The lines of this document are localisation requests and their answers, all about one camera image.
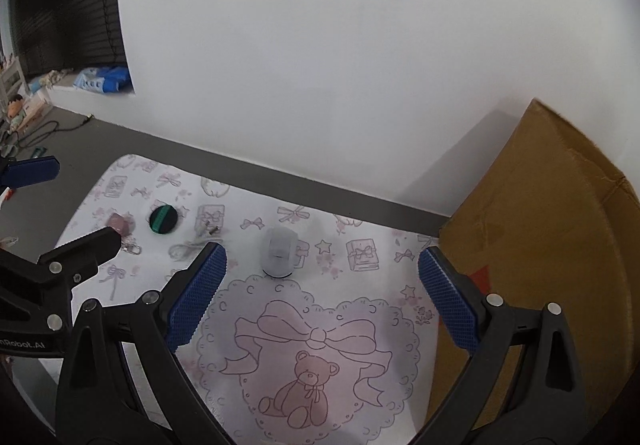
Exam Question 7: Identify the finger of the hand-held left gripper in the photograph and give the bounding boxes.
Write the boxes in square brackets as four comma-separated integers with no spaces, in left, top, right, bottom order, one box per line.
[0,156,60,189]
[0,226,122,328]

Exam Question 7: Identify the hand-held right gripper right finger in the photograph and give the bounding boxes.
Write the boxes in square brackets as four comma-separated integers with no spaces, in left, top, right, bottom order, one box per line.
[412,246,586,445]

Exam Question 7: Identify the black cable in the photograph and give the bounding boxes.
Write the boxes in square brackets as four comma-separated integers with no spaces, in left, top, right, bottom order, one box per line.
[15,112,96,150]

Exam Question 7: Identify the pink printed bear mat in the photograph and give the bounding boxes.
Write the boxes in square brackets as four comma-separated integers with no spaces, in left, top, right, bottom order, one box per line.
[10,154,441,445]

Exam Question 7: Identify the brown cardboard box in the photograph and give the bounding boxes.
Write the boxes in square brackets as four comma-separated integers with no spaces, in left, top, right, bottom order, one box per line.
[425,97,640,431]

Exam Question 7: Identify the dark window blinds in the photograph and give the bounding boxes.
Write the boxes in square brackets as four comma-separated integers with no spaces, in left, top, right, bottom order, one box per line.
[10,0,126,78]

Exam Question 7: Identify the small white plastic device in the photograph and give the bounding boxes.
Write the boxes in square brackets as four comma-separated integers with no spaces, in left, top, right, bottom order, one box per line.
[261,226,297,279]

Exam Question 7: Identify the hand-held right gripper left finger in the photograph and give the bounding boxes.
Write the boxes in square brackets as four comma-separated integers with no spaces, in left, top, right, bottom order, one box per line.
[54,241,236,445]

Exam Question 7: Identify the black green round disc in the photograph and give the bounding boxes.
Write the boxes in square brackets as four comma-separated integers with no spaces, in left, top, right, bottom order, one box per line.
[148,205,177,235]

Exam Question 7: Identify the small doll figure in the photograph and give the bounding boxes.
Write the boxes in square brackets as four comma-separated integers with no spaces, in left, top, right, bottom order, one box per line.
[6,94,26,130]

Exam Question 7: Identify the blue white packet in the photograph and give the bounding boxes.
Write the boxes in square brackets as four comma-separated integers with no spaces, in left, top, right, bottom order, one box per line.
[74,66,132,93]

